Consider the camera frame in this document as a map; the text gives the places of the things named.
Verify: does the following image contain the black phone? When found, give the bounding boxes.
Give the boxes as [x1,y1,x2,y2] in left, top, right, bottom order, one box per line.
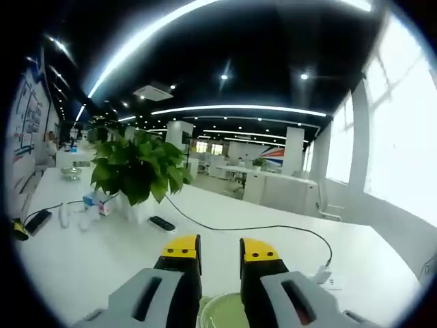
[24,209,53,236]

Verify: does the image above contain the black charger cable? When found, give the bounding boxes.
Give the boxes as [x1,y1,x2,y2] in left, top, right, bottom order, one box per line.
[165,191,333,271]

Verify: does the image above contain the white plant pot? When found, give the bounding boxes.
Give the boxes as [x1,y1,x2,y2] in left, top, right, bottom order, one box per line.
[117,191,151,225]

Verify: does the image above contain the green bowl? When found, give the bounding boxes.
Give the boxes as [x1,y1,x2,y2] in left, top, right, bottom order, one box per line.
[199,292,247,328]

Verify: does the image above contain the wall poster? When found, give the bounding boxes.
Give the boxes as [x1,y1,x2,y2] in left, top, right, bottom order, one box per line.
[12,77,47,165]

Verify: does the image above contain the white cabinet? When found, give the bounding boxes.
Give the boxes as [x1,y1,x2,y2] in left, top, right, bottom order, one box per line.
[242,169,319,217]

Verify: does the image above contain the striped wall mural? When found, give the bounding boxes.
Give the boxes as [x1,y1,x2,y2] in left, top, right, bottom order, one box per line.
[262,146,286,169]

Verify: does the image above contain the white tabletop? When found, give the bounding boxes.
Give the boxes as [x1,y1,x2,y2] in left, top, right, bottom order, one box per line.
[15,163,424,328]

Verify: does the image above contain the short ceiling light strip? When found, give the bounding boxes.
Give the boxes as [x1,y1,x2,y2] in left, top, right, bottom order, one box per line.
[150,105,328,119]

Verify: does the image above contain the ceiling air conditioner unit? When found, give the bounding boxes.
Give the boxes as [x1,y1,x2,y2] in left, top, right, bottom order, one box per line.
[132,81,175,102]

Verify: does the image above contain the blue and pink box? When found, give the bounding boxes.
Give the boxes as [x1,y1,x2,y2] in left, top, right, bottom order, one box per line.
[83,191,115,217]

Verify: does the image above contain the white slim device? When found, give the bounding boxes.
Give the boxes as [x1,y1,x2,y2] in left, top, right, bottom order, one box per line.
[58,202,70,228]

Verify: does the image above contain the green potted plant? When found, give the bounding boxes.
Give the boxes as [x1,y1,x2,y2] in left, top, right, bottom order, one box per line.
[89,128,194,206]

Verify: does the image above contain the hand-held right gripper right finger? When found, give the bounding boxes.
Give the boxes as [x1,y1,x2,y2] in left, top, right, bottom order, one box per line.
[238,237,368,328]

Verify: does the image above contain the black remote control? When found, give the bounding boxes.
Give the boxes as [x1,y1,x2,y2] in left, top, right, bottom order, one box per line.
[149,215,177,232]

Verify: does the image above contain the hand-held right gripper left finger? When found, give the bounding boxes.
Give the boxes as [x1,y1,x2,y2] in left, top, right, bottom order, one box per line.
[71,234,203,328]

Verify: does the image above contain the long ceiling light strip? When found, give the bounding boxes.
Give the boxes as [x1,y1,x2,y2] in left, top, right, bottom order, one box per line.
[81,0,221,100]

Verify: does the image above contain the silver bowl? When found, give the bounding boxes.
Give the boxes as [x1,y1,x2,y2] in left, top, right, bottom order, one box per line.
[60,165,84,180]

